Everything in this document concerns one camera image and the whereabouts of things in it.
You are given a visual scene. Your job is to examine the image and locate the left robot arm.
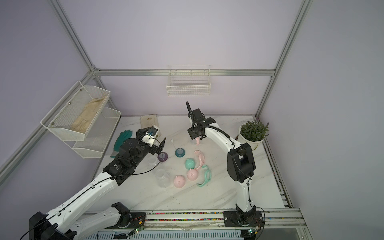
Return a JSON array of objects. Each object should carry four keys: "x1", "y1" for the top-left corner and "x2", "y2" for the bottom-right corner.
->
[{"x1": 26, "y1": 138, "x2": 165, "y2": 240}]

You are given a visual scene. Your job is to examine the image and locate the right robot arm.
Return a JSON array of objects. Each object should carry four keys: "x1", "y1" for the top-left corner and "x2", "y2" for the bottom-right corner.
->
[{"x1": 187, "y1": 103, "x2": 257, "y2": 214}]

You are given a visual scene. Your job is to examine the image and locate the clear baby bottle far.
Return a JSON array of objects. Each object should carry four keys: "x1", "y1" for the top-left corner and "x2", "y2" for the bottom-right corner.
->
[{"x1": 147, "y1": 156, "x2": 160, "y2": 168}]

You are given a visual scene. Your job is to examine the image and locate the clear baby bottle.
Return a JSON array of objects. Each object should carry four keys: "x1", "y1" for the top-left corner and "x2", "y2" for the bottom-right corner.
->
[
  {"x1": 155, "y1": 169, "x2": 171, "y2": 188},
  {"x1": 147, "y1": 156, "x2": 160, "y2": 168}
]

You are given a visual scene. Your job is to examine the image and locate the clear baby bottle middle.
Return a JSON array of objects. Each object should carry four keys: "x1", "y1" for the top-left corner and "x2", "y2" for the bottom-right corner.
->
[{"x1": 155, "y1": 169, "x2": 171, "y2": 188}]

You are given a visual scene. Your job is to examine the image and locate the purple nipple collar far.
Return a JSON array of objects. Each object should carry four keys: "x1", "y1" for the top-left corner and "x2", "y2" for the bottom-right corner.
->
[{"x1": 157, "y1": 152, "x2": 169, "y2": 163}]

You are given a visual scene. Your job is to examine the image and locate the teal nipple collar with straw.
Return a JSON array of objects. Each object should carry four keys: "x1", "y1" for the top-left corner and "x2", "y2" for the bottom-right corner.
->
[{"x1": 171, "y1": 139, "x2": 186, "y2": 158}]

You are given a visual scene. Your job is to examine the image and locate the beige glove green fingertips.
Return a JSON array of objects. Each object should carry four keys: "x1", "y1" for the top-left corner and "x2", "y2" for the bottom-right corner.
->
[{"x1": 140, "y1": 115, "x2": 161, "y2": 137}]

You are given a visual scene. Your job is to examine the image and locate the mint green bottle cap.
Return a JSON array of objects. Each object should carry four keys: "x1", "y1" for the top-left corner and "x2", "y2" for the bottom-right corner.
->
[{"x1": 185, "y1": 158, "x2": 196, "y2": 170}]

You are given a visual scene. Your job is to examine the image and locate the green rubber glove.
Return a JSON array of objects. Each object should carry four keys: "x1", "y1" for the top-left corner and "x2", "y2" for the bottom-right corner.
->
[{"x1": 110, "y1": 130, "x2": 133, "y2": 158}]

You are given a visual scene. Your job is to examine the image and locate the pink bottle cap left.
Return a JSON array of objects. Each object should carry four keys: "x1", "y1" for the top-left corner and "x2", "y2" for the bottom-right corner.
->
[{"x1": 174, "y1": 175, "x2": 186, "y2": 189}]

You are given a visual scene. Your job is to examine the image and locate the pink bottle cap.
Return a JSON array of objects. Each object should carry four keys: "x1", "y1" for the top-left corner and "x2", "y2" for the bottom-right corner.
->
[
  {"x1": 174, "y1": 175, "x2": 186, "y2": 189},
  {"x1": 187, "y1": 169, "x2": 199, "y2": 181}
]

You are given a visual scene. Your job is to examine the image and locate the pink bottle cap right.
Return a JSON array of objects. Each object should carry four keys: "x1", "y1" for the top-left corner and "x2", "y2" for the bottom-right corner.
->
[{"x1": 187, "y1": 169, "x2": 199, "y2": 181}]

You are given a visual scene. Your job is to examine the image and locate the potted green plant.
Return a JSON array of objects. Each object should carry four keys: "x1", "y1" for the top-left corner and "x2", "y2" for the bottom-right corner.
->
[{"x1": 238, "y1": 121, "x2": 269, "y2": 151}]

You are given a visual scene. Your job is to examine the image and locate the lower white mesh shelf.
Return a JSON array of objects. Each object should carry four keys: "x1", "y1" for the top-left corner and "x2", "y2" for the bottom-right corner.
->
[{"x1": 73, "y1": 107, "x2": 121, "y2": 159}]

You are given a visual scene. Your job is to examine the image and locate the white mesh shelf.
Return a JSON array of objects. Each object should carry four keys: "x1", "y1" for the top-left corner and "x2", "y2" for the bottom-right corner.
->
[
  {"x1": 41, "y1": 82, "x2": 110, "y2": 142},
  {"x1": 73, "y1": 107, "x2": 121, "y2": 159}
]

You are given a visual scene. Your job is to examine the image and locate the beige glove in shelf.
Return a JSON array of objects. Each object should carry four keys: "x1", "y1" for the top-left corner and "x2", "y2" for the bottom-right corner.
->
[{"x1": 71, "y1": 97, "x2": 106, "y2": 134}]

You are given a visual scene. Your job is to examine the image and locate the upper white mesh shelf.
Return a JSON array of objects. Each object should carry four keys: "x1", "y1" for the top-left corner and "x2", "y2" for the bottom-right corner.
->
[{"x1": 41, "y1": 82, "x2": 110, "y2": 142}]

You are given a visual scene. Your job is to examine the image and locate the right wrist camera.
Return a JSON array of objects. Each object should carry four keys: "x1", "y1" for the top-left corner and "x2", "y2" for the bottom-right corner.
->
[{"x1": 188, "y1": 109, "x2": 206, "y2": 124}]

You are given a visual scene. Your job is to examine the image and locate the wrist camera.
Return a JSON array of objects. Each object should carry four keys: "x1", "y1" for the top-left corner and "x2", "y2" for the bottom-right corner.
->
[
  {"x1": 188, "y1": 109, "x2": 206, "y2": 124},
  {"x1": 136, "y1": 126, "x2": 159, "y2": 147}
]

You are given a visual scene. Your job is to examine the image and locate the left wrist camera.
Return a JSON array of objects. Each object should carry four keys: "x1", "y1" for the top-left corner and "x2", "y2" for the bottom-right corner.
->
[{"x1": 136, "y1": 126, "x2": 159, "y2": 147}]

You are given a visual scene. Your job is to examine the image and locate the mint green handle ring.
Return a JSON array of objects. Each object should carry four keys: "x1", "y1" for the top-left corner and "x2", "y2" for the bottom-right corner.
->
[{"x1": 196, "y1": 164, "x2": 213, "y2": 188}]

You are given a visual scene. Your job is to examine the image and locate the white wire wall basket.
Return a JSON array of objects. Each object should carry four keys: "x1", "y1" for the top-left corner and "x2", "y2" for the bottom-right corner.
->
[{"x1": 166, "y1": 65, "x2": 211, "y2": 97}]

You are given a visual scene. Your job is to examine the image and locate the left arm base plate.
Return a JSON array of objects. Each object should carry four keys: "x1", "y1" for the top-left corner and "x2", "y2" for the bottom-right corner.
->
[{"x1": 115, "y1": 212, "x2": 147, "y2": 229}]

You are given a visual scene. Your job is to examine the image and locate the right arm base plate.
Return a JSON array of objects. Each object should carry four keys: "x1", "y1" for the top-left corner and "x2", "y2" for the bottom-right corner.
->
[{"x1": 223, "y1": 210, "x2": 265, "y2": 227}]

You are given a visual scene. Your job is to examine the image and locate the aluminium front rail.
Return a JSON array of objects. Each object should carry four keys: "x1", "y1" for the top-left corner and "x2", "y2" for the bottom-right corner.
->
[{"x1": 58, "y1": 208, "x2": 307, "y2": 232}]

